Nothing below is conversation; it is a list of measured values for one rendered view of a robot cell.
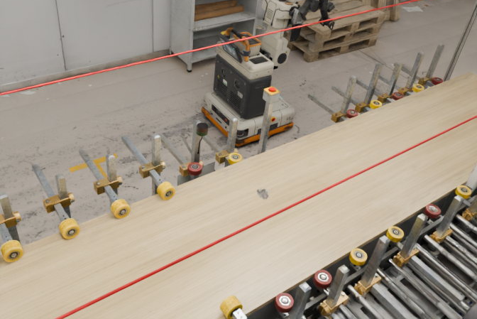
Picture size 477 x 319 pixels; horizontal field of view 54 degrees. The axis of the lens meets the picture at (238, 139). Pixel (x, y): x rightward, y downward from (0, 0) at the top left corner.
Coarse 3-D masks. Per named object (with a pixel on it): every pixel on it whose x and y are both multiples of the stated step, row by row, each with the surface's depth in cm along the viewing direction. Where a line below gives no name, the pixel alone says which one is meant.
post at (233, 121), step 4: (232, 120) 270; (236, 120) 271; (232, 124) 272; (236, 124) 273; (232, 128) 273; (236, 128) 275; (232, 132) 275; (228, 136) 280; (232, 136) 277; (228, 140) 281; (232, 140) 279; (228, 144) 282; (232, 144) 281; (228, 148) 284; (232, 148) 283
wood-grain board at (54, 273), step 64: (384, 128) 316; (448, 128) 324; (192, 192) 249; (256, 192) 254; (384, 192) 265; (448, 192) 271; (0, 256) 206; (64, 256) 209; (128, 256) 213; (192, 256) 216; (256, 256) 220; (320, 256) 224
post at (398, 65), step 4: (396, 64) 349; (400, 64) 347; (396, 68) 350; (400, 68) 350; (396, 72) 351; (392, 76) 355; (396, 76) 353; (392, 80) 356; (396, 80) 356; (392, 84) 357; (388, 88) 361; (392, 88) 359; (388, 92) 362; (392, 92) 363; (384, 104) 369
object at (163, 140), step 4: (160, 136) 290; (164, 136) 290; (160, 140) 290; (164, 140) 288; (164, 144) 287; (168, 144) 285; (168, 148) 284; (172, 148) 282; (172, 152) 280; (176, 152) 280; (176, 156) 278; (180, 156) 277; (180, 160) 275; (184, 160) 275; (192, 176) 267; (196, 176) 267
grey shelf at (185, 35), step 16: (176, 0) 501; (192, 0) 476; (208, 0) 541; (224, 0) 555; (240, 0) 558; (256, 0) 533; (176, 16) 511; (192, 16) 487; (224, 16) 529; (240, 16) 533; (256, 16) 540; (176, 32) 522; (192, 32) 498; (208, 32) 567; (240, 32) 576; (176, 48) 533; (192, 48) 542; (208, 48) 546
